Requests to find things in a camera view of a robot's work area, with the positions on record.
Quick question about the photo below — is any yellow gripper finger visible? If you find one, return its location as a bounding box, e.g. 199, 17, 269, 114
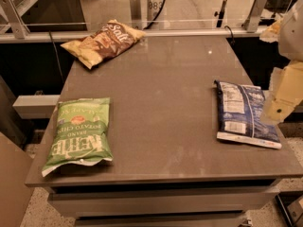
260, 61, 303, 125

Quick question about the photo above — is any blue chip bag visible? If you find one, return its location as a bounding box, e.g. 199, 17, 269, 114
215, 80, 282, 149

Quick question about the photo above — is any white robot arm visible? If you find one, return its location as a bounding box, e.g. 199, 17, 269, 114
260, 0, 303, 125

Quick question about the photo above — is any brown sea salt chip bag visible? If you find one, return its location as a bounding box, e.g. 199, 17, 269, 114
62, 20, 145, 69

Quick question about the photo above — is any green jalapeno chip bag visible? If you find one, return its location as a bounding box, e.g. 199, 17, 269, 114
42, 97, 113, 177

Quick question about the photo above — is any grey table drawer cabinet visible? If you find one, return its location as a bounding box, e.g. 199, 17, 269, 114
48, 183, 279, 227

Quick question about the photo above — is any clear acrylic barrier panel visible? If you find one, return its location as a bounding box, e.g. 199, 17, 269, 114
22, 0, 296, 32

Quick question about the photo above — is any grey metal side beam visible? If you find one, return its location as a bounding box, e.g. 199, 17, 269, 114
13, 95, 60, 119

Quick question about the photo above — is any right metal bracket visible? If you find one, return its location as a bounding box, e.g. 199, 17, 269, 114
243, 0, 267, 33

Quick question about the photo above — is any metal bracket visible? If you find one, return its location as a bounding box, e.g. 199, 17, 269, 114
129, 0, 142, 29
0, 0, 29, 39
243, 0, 267, 33

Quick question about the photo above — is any black cable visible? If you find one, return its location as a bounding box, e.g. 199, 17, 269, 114
143, 0, 168, 30

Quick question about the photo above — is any white post with numbers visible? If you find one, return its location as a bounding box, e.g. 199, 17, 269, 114
147, 0, 166, 24

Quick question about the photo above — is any middle metal bracket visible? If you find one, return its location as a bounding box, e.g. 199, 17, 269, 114
129, 0, 142, 29

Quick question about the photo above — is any left metal bracket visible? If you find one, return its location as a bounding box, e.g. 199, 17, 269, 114
0, 0, 29, 39

